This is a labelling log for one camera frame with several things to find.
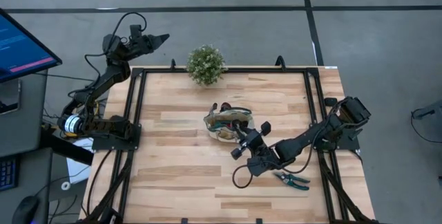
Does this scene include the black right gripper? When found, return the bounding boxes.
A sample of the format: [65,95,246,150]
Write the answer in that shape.
[230,120,277,178]

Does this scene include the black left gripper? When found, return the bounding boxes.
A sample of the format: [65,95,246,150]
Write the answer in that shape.
[127,24,171,57]

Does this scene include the cream canvas green-trimmed gardening bag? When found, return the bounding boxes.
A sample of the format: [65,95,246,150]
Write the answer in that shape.
[202,102,256,144]

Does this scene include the green-handled pruning shears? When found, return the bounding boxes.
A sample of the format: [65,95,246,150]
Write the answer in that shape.
[272,171,311,192]

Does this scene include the small green potted plant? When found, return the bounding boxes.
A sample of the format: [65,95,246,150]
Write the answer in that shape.
[186,44,227,87]

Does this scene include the computer monitor blue screen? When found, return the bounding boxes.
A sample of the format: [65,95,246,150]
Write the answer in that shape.
[0,8,64,84]

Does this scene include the black desk support beam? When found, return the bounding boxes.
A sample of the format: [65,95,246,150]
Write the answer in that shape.
[39,136,95,166]

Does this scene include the white paper sheet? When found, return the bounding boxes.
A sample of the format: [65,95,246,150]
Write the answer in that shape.
[65,137,95,184]

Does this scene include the grey desk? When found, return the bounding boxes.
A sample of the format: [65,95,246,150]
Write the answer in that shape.
[0,70,53,224]

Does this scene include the grey monitor stand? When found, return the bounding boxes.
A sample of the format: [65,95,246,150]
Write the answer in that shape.
[0,78,21,115]

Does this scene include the grey stand foot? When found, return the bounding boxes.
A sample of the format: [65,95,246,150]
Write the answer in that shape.
[412,100,442,120]

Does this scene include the black keyboard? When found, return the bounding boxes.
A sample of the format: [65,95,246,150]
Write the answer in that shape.
[0,156,19,191]

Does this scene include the black computer mouse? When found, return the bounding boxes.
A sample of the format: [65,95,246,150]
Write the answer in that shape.
[12,195,41,224]

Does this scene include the black aluminium table frame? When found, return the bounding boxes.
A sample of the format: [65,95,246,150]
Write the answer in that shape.
[81,65,381,224]

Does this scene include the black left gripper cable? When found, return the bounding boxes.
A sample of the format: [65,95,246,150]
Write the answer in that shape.
[84,12,148,80]

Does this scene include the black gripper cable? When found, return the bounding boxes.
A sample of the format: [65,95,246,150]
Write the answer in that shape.
[84,12,148,80]
[231,164,256,189]

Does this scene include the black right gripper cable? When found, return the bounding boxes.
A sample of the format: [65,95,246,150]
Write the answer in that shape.
[231,164,256,189]

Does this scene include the thin black floor cable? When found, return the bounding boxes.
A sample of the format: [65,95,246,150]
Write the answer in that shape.
[34,73,87,82]

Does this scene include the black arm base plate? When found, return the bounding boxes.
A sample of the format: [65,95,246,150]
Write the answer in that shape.
[309,122,361,151]
[91,123,142,151]

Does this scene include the thick black power cable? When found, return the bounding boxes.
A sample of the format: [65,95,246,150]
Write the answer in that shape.
[85,149,115,218]

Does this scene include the black curved floor cable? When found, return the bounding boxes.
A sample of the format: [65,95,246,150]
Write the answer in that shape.
[410,108,442,145]

